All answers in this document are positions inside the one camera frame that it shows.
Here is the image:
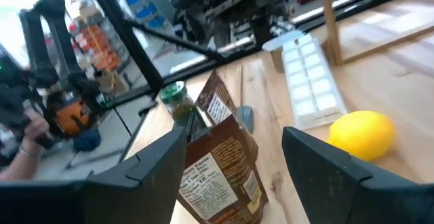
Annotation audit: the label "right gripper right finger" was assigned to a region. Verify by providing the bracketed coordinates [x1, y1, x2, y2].
[282, 128, 434, 224]

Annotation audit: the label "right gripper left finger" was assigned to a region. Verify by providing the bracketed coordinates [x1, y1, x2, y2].
[0, 128, 187, 224]

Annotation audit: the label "green-lidded spice jar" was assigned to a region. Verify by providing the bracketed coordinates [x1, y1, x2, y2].
[159, 81, 204, 130]

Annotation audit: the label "person's forearm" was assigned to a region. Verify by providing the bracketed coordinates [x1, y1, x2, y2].
[0, 138, 43, 181]

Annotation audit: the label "wooden slatted shelf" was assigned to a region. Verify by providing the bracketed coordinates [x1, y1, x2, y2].
[318, 0, 434, 65]

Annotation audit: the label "yellow lemon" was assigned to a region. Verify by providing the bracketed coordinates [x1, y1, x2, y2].
[328, 111, 396, 162]

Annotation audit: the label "blue round object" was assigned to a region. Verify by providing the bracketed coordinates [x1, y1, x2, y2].
[73, 128, 102, 152]

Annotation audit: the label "orange and black device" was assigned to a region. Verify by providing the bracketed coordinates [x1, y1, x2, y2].
[45, 90, 99, 138]

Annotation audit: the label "white ice cube tray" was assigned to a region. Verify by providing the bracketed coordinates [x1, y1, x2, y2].
[281, 33, 347, 130]

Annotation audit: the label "person's hand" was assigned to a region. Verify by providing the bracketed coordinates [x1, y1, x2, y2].
[23, 110, 50, 143]

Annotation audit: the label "black handheld controller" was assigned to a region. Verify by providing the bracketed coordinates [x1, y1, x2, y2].
[0, 81, 45, 150]

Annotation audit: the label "blue and white boxes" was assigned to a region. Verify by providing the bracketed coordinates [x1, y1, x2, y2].
[120, 0, 177, 30]

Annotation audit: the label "black aluminium rig frame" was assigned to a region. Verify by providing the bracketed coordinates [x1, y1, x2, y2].
[64, 0, 408, 170]

